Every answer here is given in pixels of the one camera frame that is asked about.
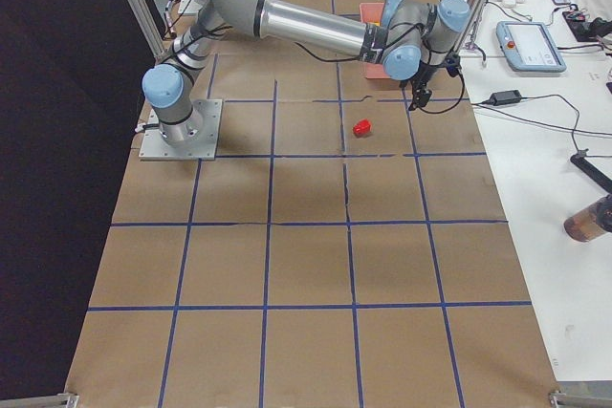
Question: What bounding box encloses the pink plastic box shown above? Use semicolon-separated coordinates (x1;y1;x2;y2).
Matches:
360;0;401;79

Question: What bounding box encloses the black power adapter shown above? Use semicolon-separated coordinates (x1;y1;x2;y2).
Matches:
487;90;523;106

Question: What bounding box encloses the red toy block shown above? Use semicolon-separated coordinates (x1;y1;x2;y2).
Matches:
352;118;372;138

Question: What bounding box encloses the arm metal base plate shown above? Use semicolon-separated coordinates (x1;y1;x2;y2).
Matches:
139;98;223;161

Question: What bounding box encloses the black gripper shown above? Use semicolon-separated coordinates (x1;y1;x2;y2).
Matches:
408;61;437;111

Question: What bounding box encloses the blue teach pendant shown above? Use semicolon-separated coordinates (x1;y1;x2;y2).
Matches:
495;21;566;74

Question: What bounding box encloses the brown drinking bottle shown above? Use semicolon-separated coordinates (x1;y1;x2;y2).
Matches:
563;195;611;242

